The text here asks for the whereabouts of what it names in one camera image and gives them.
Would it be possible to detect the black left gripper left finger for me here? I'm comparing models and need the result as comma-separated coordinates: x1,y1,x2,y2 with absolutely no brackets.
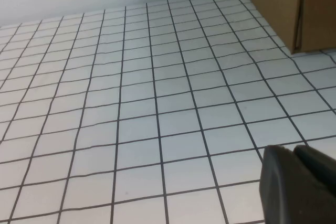
259,144,336,224

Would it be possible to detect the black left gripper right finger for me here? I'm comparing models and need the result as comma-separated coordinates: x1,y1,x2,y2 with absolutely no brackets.
293,144,336,198

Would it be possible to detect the brown cardboard shoe box shell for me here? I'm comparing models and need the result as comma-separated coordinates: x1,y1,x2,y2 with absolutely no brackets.
237,0,306,56

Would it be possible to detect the white black-grid tablecloth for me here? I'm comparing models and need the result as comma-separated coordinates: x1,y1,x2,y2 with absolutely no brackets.
0,0,336,224

